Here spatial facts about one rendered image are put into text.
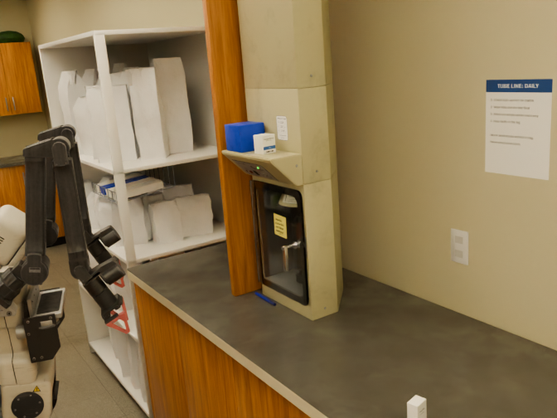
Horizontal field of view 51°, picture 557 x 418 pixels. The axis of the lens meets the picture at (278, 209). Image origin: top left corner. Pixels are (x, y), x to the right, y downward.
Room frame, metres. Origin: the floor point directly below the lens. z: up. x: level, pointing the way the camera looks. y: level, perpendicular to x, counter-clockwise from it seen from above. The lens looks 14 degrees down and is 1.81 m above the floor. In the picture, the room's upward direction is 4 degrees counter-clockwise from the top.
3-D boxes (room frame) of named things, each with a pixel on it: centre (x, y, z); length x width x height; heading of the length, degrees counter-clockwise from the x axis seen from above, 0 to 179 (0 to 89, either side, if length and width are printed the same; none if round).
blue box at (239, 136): (2.01, 0.09, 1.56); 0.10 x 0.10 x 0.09; 32
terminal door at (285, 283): (1.96, 0.01, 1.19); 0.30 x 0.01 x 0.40; 32
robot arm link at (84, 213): (2.18, 0.75, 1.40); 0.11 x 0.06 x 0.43; 15
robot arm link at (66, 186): (1.76, 0.64, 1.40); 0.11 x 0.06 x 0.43; 15
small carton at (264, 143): (1.90, 0.03, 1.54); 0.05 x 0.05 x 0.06; 37
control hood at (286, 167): (1.94, 0.05, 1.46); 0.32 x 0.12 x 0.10; 32
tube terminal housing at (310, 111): (2.03, -0.11, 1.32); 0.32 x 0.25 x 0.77; 32
